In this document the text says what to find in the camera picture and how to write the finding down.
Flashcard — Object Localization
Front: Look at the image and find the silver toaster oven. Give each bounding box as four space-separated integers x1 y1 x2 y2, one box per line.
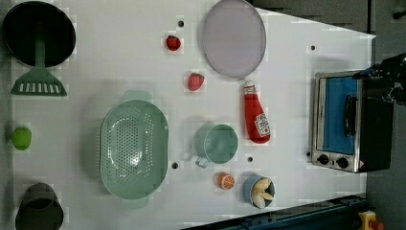
311 71 394 173

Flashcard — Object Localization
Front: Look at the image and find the red strawberry upper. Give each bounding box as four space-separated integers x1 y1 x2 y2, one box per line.
166 35 181 51

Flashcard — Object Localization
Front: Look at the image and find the green lime toy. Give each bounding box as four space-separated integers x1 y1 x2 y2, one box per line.
11 127 32 150

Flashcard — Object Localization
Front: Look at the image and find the red strawberry lower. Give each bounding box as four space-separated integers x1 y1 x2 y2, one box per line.
188 73 205 91

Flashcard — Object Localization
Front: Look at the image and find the dark grey cup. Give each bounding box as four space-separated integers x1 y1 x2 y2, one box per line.
15 183 64 230

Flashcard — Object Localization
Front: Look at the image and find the red strawberry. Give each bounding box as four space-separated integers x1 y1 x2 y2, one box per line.
166 35 181 51
188 73 205 91

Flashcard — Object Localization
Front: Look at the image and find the black frying pan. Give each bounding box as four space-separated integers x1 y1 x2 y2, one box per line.
2 1 76 67

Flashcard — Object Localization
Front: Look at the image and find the blue cup with bananas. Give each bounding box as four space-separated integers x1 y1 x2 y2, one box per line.
242 175 275 209

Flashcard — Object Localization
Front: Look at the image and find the green mug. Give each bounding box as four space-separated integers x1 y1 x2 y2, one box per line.
193 123 238 169

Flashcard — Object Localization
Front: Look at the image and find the orange slice toy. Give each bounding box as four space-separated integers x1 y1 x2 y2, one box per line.
217 172 236 190

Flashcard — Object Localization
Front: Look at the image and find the red ketchup bottle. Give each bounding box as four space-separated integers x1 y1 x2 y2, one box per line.
243 80 271 144

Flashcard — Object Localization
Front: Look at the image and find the blue metal frame rail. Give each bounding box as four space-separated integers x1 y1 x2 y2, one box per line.
183 195 369 230

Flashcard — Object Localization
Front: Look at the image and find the yellow red clamp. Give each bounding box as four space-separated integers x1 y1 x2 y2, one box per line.
358 211 385 230

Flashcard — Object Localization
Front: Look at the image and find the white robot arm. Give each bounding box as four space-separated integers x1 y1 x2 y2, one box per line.
352 54 406 105

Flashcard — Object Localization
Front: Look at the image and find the green slotted spatula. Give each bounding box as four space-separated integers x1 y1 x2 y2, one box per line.
11 38 67 97

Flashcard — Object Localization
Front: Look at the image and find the grey round plate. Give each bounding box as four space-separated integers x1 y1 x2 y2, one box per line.
202 0 266 78

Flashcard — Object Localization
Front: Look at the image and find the green plastic strainer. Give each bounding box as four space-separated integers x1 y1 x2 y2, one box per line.
100 90 169 209

